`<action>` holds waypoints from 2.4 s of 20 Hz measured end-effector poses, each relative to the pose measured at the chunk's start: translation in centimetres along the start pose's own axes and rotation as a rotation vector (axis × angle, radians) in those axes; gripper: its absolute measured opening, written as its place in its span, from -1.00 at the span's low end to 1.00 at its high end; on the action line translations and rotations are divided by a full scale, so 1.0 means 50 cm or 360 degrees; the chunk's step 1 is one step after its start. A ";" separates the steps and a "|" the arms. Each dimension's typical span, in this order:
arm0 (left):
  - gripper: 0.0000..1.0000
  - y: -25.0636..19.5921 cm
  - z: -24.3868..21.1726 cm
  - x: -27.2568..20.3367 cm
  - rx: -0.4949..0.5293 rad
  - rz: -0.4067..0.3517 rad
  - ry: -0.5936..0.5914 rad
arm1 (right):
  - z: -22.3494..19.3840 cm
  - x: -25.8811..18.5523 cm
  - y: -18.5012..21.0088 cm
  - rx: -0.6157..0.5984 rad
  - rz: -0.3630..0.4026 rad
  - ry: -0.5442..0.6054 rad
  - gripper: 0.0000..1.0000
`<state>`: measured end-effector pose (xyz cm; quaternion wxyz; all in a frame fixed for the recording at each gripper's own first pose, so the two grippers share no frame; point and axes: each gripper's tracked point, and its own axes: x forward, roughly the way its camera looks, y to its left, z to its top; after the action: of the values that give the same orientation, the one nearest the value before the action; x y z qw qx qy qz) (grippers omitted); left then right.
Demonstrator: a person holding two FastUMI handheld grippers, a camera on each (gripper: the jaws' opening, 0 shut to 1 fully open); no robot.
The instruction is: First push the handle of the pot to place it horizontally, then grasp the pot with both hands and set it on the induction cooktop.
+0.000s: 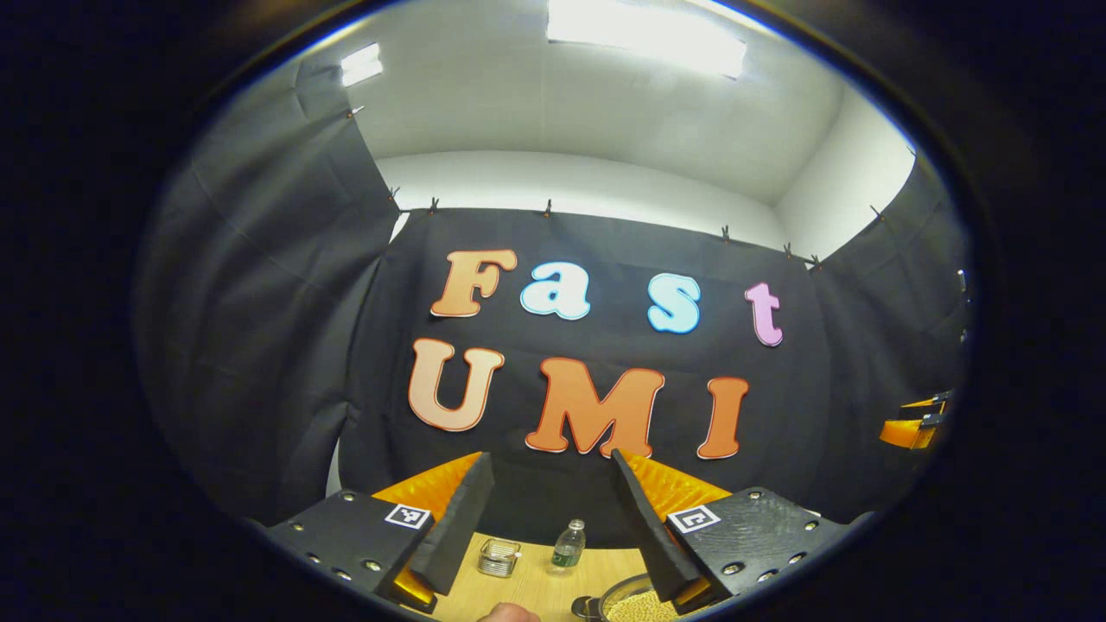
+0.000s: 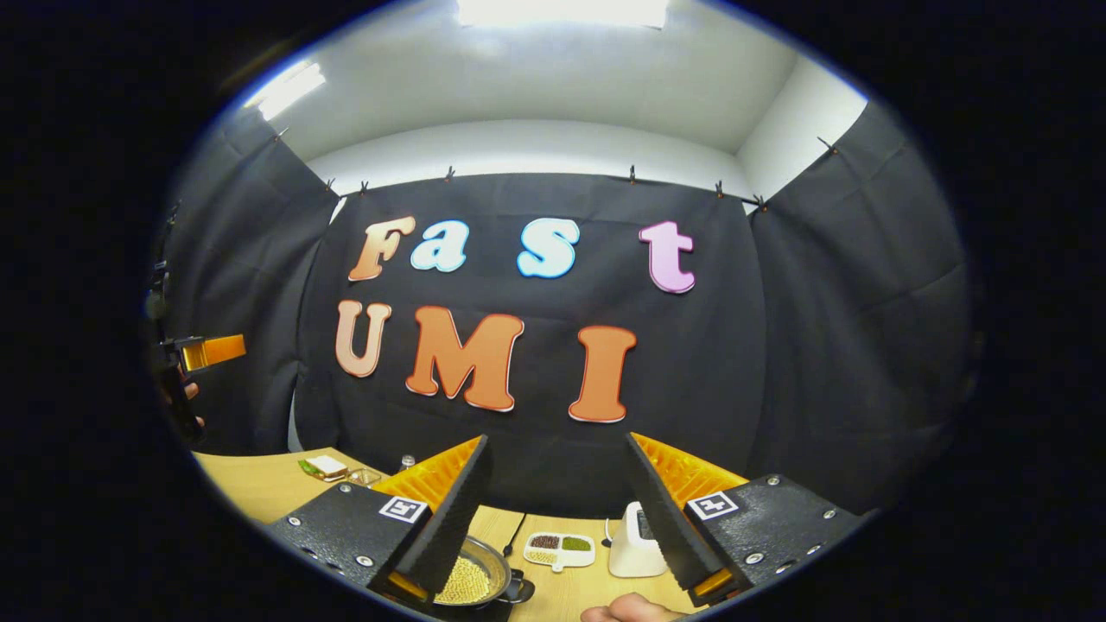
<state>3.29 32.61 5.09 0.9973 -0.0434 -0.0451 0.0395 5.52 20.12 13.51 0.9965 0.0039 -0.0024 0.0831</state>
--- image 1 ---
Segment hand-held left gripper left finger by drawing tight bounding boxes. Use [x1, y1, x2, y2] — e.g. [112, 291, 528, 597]
[262, 451, 496, 615]

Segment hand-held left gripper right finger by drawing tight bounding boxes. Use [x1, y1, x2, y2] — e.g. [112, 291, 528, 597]
[610, 448, 866, 617]

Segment steel pot with black handle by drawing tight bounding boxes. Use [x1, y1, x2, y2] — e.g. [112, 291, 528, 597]
[572, 572, 683, 622]

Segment pile of yellow soybeans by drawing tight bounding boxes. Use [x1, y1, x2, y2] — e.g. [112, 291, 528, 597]
[609, 590, 679, 622]

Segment clear plastic water bottle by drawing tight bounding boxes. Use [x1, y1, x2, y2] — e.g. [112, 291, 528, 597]
[551, 519, 587, 572]

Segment black backdrop cloth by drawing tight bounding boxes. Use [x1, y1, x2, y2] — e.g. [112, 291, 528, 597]
[134, 52, 973, 549]

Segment ceiling light panel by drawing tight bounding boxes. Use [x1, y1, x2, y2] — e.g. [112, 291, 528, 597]
[546, 0, 748, 79]
[340, 43, 384, 87]

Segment metal wire basket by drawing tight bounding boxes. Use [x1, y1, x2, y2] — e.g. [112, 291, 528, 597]
[478, 538, 523, 578]

